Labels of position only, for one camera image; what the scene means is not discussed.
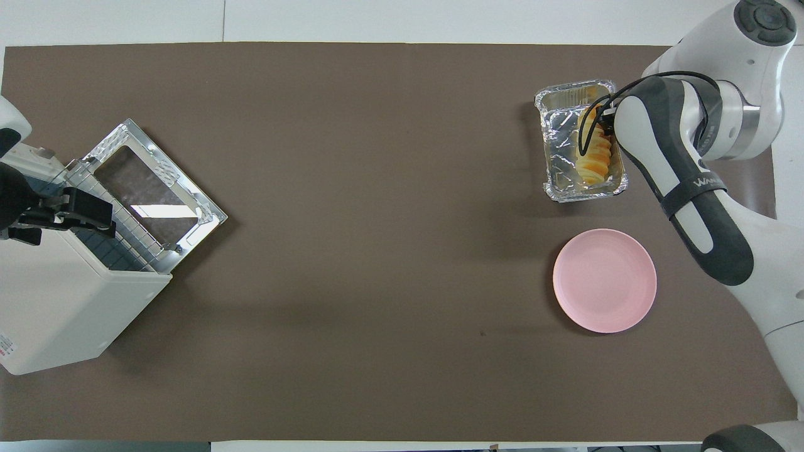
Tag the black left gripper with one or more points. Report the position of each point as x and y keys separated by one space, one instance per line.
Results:
x=16 y=201

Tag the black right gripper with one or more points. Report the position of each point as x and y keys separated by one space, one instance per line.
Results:
x=607 y=116

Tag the sliced bread loaf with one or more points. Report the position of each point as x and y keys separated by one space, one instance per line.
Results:
x=595 y=163

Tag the aluminium foil tray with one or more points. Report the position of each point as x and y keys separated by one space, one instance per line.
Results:
x=559 y=150

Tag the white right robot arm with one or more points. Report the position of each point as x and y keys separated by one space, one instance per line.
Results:
x=666 y=150

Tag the white toaster oven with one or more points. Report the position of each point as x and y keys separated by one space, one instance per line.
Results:
x=56 y=301

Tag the silver oven door glass window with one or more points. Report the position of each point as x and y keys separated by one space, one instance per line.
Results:
x=188 y=194

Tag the pink round plate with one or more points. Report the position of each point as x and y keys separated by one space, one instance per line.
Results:
x=604 y=280

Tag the brown table mat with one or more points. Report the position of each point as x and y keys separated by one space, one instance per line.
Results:
x=389 y=238

